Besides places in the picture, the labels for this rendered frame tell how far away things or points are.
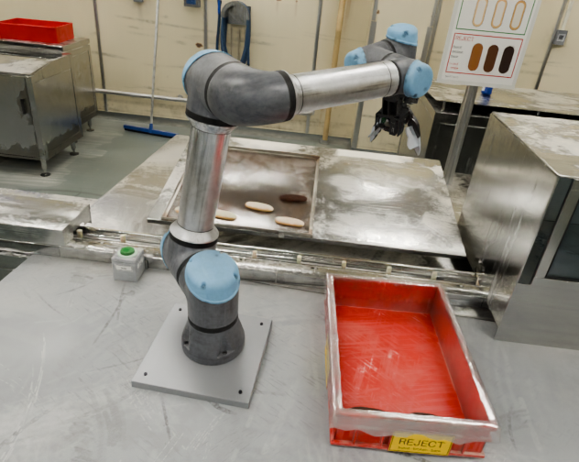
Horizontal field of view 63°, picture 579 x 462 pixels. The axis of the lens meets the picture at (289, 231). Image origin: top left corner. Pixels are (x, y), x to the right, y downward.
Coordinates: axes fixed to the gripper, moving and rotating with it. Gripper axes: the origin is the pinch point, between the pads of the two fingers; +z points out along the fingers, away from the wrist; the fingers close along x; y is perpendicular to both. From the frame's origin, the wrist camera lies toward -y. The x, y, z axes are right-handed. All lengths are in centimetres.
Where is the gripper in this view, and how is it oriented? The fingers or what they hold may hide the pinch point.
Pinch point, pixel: (395, 148)
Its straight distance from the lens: 144.2
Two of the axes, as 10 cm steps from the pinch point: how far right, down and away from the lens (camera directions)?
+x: 8.2, 3.5, -4.6
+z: 0.7, 7.3, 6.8
